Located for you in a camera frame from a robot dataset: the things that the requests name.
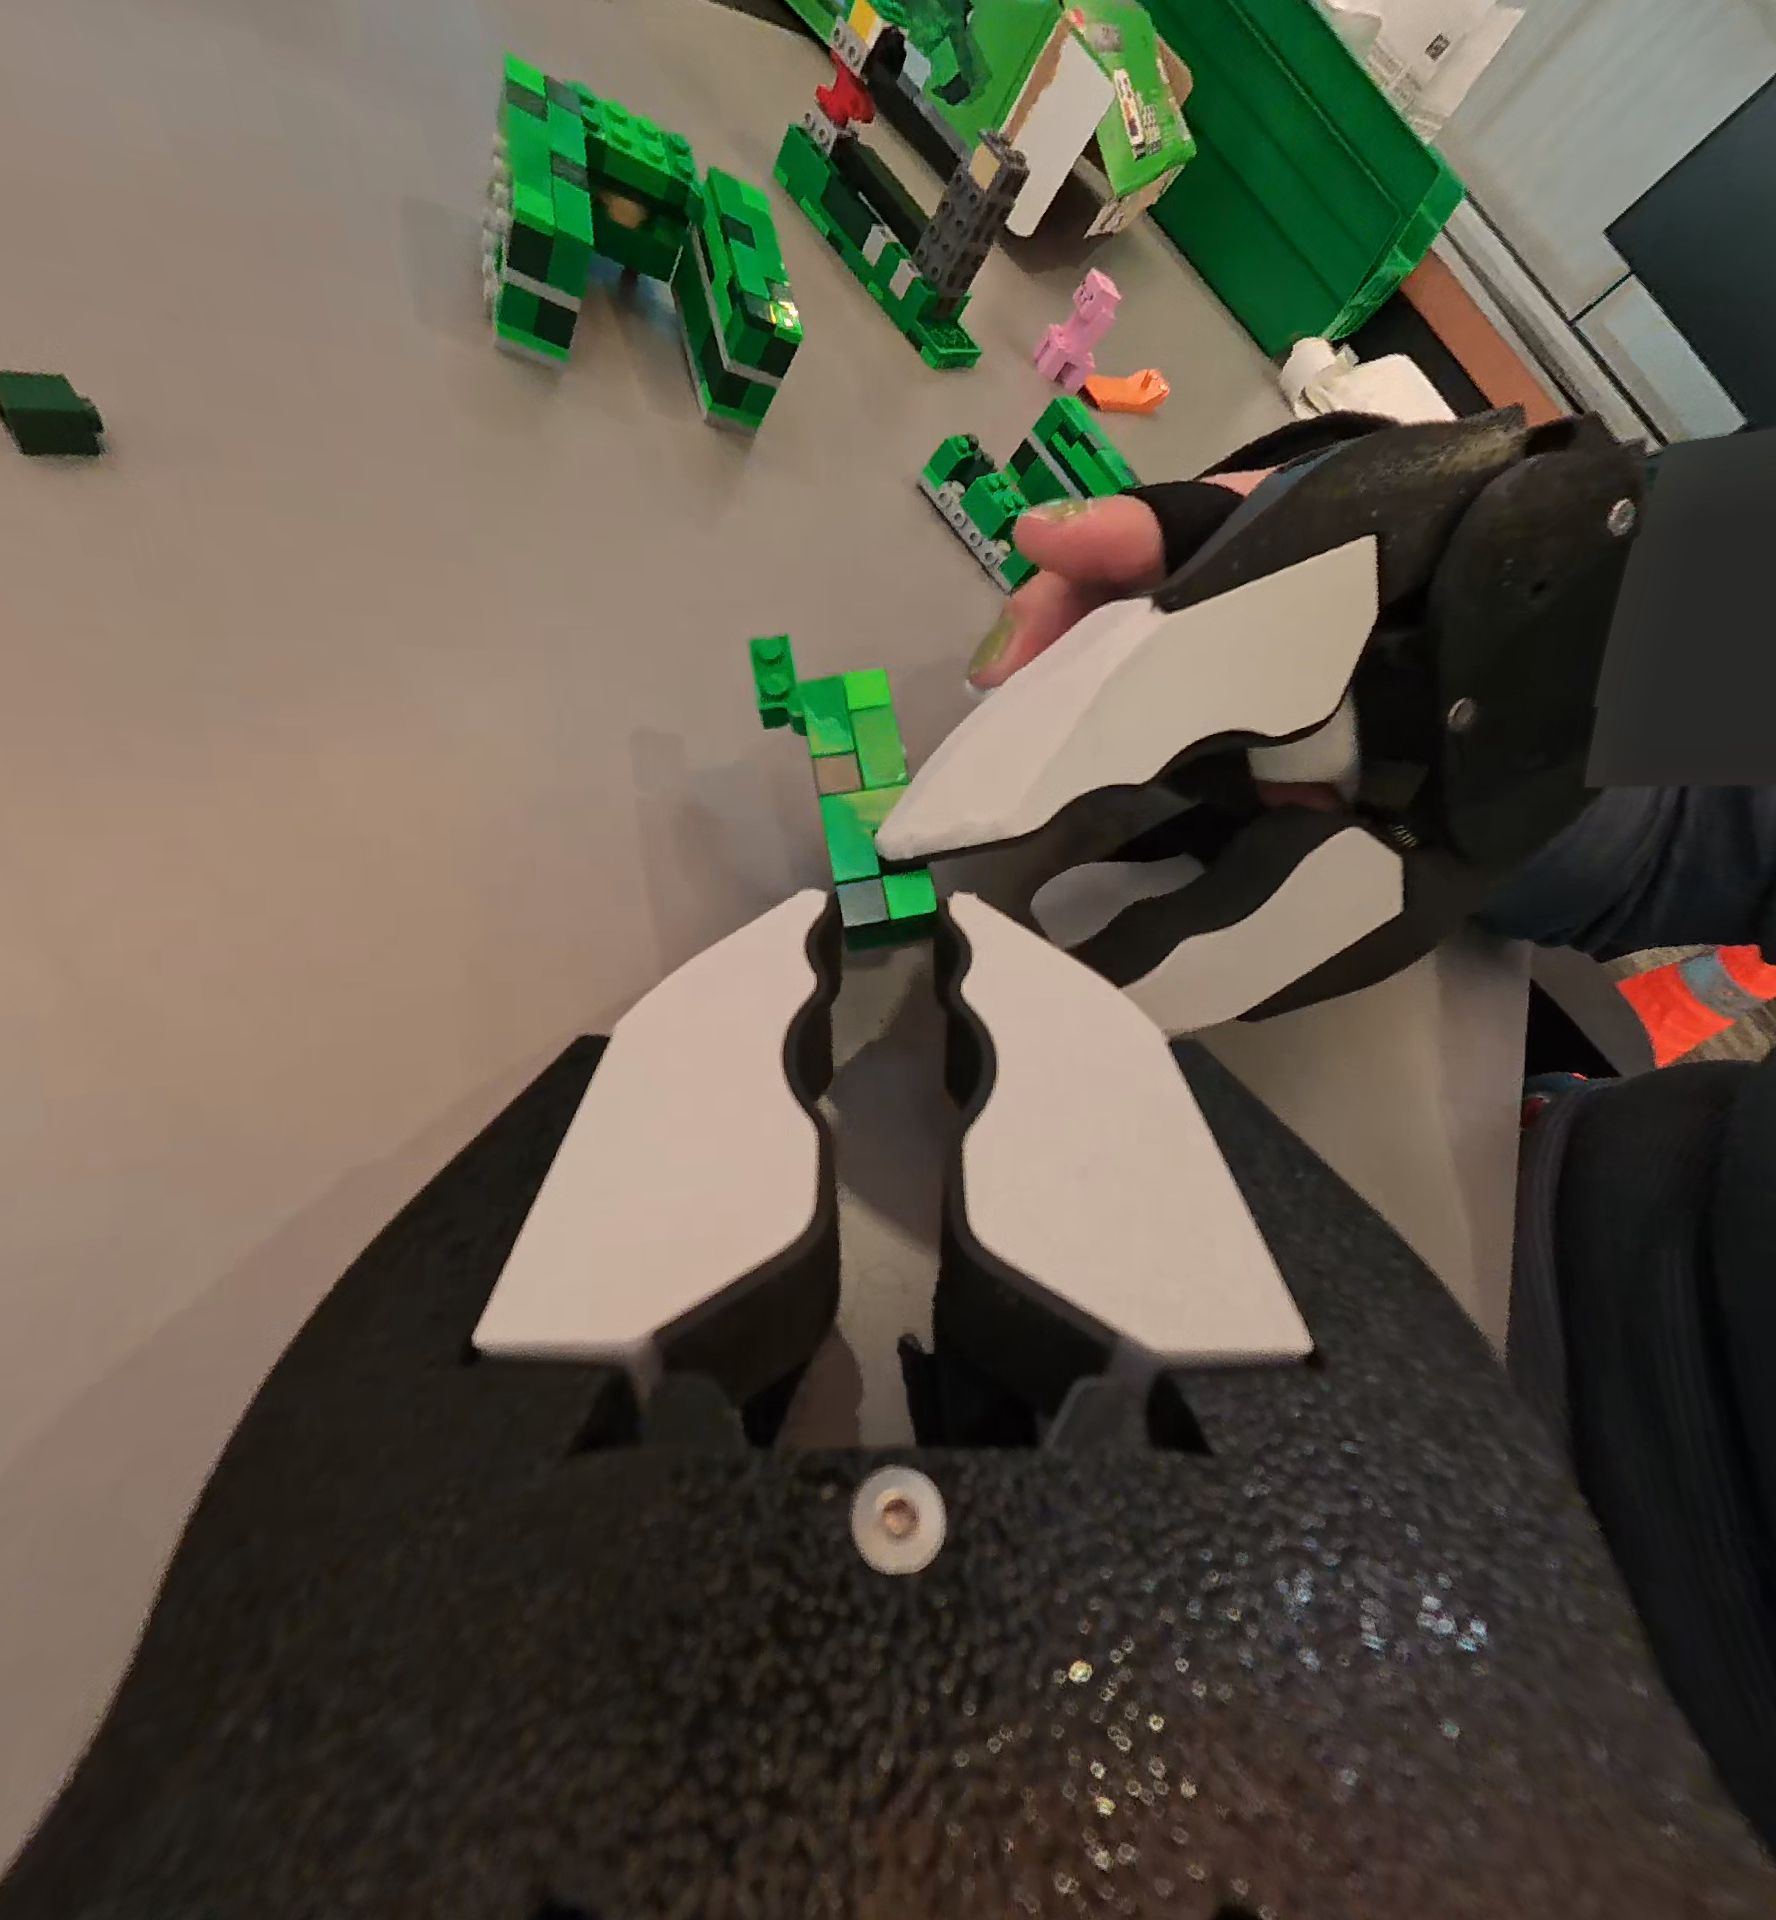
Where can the green brick figure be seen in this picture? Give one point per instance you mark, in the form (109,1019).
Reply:
(964,52)

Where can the green plastic crate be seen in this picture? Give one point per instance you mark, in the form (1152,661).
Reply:
(1293,179)

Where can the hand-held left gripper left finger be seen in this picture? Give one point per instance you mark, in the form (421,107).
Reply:
(678,1170)

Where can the green cardboard box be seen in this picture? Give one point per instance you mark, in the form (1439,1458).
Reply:
(1128,105)

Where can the person's dark clothing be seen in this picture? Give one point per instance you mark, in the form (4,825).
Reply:
(1699,1425)

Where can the long green brick assembly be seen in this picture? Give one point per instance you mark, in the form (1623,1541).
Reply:
(852,749)

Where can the person's right hand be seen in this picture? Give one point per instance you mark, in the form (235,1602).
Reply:
(1084,546)

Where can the dark green square brick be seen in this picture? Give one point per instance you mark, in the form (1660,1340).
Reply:
(41,412)

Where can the dark monitor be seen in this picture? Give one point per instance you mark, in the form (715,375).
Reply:
(1758,225)

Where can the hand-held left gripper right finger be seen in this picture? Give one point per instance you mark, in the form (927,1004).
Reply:
(1128,1185)

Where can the orange grey cloth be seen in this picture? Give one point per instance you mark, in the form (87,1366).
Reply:
(1675,1004)

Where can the grey desk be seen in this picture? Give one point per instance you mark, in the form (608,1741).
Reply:
(303,749)

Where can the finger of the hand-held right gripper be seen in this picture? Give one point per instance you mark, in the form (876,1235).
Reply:
(1278,930)
(1128,705)

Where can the small green brick assembly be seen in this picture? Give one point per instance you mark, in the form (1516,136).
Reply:
(1023,472)

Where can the large green brick model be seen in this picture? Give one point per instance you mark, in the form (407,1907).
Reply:
(573,225)

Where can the pink pig figure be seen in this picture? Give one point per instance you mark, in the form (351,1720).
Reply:
(1075,323)

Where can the green plate with grey tower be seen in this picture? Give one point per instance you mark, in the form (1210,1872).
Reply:
(866,240)

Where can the orange brick piece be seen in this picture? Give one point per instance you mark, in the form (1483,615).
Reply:
(1125,393)

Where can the person's right forearm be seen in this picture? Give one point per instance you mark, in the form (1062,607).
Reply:
(1699,869)

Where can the red brick piece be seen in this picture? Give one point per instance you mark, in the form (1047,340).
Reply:
(844,92)

